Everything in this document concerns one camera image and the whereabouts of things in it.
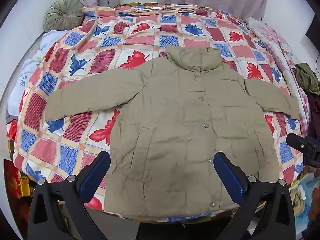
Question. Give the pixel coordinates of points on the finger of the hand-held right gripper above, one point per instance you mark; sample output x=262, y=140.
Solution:
x=293, y=140
x=313, y=142

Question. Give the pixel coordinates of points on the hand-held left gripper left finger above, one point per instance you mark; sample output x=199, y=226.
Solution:
x=96, y=171

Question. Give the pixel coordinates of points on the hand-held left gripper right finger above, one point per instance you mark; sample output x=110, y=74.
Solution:
x=228, y=173

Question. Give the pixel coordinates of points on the khaki padded jacket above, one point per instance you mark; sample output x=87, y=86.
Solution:
x=175, y=130

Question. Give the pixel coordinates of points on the dark maroon cloth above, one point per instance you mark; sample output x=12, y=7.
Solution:
x=313, y=115

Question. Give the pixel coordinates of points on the blue yellow floral cloth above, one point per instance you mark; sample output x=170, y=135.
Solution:
x=301, y=197

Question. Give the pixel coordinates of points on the olive green cloth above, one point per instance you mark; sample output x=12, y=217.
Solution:
x=306, y=77

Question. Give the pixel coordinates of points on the red and yellow packaging pile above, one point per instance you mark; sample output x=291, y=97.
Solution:
x=17, y=180

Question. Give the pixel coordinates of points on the pink floral quilt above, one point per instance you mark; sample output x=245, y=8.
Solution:
x=275, y=42

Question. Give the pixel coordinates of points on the leaf-patterned checkered quilt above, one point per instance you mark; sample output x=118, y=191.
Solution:
x=77, y=63

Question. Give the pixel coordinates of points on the black flat screen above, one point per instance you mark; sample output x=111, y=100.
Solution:
x=313, y=25

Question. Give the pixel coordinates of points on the light blue floral sheet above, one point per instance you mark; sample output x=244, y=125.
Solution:
x=25, y=67

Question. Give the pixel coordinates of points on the round green pleated cushion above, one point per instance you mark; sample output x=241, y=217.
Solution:
x=63, y=13

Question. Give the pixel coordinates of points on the yellow black patterned cloth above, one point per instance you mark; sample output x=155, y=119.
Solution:
x=122, y=5

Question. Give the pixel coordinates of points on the folded beige striped cloth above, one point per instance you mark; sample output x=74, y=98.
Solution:
x=170, y=8

